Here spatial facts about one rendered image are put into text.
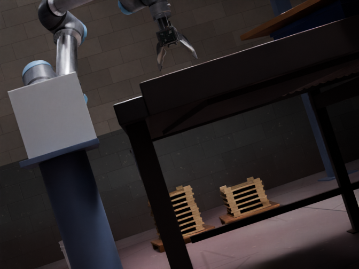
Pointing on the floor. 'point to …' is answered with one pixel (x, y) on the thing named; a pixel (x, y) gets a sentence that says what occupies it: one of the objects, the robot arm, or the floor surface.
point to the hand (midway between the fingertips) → (179, 65)
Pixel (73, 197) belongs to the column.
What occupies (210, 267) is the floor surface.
